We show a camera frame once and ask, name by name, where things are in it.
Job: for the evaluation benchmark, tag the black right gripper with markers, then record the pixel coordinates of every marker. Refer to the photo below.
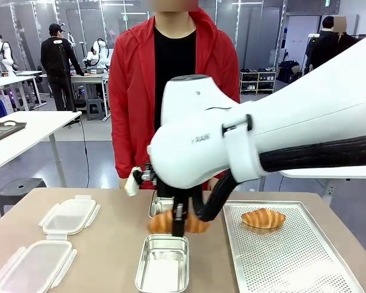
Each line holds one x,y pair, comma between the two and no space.
166,190

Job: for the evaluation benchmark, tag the golden brown croissant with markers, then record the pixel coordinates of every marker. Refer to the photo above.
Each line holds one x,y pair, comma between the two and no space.
262,217
161,222

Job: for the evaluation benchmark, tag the rectangular steel container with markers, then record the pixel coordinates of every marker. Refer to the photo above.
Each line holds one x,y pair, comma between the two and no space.
158,206
161,265

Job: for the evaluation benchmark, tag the clear plastic clip lid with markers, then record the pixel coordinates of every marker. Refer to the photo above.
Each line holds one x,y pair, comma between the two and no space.
33,265
67,218

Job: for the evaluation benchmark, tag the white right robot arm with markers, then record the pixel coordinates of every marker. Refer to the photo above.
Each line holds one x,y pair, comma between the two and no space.
262,107

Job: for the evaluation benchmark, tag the red-sleeved right forearm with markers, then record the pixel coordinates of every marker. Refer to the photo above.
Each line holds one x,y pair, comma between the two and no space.
122,152

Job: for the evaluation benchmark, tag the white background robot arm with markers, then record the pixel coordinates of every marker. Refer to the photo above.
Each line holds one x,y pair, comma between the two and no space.
97,53
6,53

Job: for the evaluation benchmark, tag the person's left hand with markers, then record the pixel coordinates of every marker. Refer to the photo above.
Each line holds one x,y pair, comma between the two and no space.
211,187

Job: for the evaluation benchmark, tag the person's right hand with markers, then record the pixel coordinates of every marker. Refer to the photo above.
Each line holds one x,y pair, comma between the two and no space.
122,184

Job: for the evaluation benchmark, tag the perforated metal baking tray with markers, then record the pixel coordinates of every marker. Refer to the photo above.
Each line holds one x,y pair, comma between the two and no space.
277,259

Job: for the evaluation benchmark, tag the person in red jacket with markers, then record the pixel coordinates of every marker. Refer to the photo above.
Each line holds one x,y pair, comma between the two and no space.
131,91

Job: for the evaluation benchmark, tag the grey plastic step stool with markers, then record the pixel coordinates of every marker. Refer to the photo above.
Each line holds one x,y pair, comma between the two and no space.
95,108

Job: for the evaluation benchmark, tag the large white table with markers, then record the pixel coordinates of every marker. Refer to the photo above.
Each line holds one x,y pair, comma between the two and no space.
323,174

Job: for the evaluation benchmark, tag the black round stool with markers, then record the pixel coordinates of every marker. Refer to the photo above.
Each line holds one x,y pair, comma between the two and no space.
18,187

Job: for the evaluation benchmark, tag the white shoe rack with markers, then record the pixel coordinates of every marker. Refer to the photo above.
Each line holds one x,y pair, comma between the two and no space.
257,82

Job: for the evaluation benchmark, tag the white background workbench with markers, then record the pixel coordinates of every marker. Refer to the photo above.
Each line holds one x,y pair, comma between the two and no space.
12,82
91,77

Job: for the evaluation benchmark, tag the white side table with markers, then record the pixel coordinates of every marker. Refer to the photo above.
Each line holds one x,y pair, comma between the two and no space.
24,137

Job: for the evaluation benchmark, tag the black bag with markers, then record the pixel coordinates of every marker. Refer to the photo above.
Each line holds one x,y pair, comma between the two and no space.
288,70

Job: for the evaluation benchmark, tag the dark brown serving tray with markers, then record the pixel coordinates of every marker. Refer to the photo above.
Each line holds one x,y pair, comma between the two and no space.
3,131

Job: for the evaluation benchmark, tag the man in black cap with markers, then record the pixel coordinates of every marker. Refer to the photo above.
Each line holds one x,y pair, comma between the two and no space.
56,61

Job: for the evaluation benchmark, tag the person in black coat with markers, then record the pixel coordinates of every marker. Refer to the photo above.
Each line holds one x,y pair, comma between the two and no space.
329,49

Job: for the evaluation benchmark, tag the black camera tripod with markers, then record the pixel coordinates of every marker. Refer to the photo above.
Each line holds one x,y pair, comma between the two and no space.
65,79

